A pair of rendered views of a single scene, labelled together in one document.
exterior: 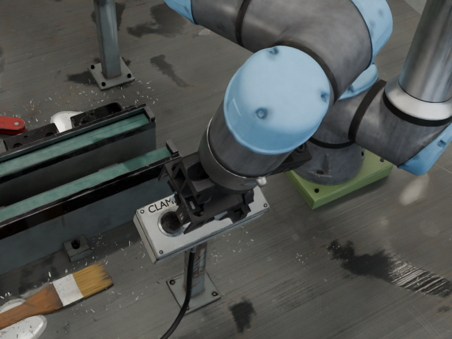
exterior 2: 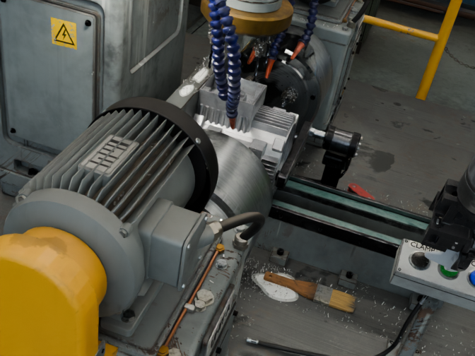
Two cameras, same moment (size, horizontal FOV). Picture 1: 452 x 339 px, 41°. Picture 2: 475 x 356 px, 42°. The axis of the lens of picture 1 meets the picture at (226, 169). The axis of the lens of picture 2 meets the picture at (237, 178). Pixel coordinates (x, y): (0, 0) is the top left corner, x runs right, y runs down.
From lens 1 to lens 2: 0.48 m
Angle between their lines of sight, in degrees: 37
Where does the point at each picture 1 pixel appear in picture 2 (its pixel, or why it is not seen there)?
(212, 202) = (451, 227)
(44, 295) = (307, 285)
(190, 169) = (449, 186)
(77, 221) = (361, 260)
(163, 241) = (406, 265)
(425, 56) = not seen: outside the picture
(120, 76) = not seen: hidden behind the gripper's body
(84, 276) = (338, 295)
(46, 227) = (341, 246)
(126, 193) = not seen: hidden behind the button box
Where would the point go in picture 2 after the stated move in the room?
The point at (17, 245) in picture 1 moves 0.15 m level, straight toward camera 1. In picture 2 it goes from (316, 244) to (299, 289)
